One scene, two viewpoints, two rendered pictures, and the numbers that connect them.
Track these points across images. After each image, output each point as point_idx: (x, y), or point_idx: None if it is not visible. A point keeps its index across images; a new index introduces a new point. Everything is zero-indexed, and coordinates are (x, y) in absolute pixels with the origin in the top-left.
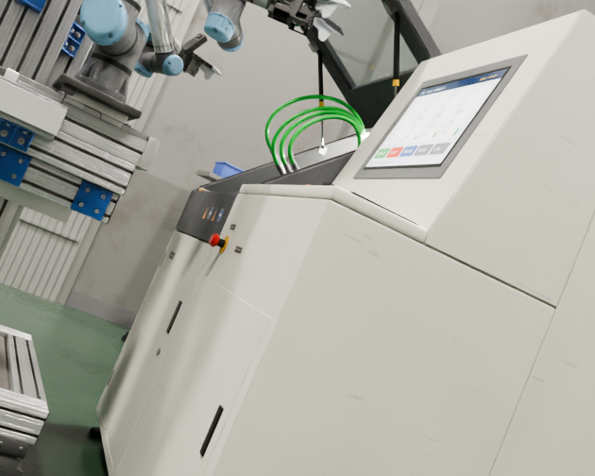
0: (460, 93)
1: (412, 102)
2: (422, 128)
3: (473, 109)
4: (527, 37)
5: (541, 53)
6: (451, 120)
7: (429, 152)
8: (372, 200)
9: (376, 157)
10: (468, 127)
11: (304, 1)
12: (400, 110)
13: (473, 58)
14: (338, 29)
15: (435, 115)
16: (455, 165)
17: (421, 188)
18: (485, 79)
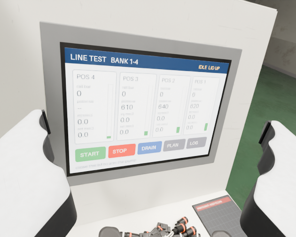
0: (178, 79)
1: (64, 72)
2: (148, 122)
3: (212, 105)
4: (230, 18)
5: (254, 54)
6: (190, 114)
7: (185, 146)
8: (139, 193)
9: (81, 159)
10: (217, 122)
11: None
12: (33, 79)
13: (153, 12)
14: (48, 125)
15: (158, 106)
16: (222, 152)
17: (198, 171)
18: (207, 69)
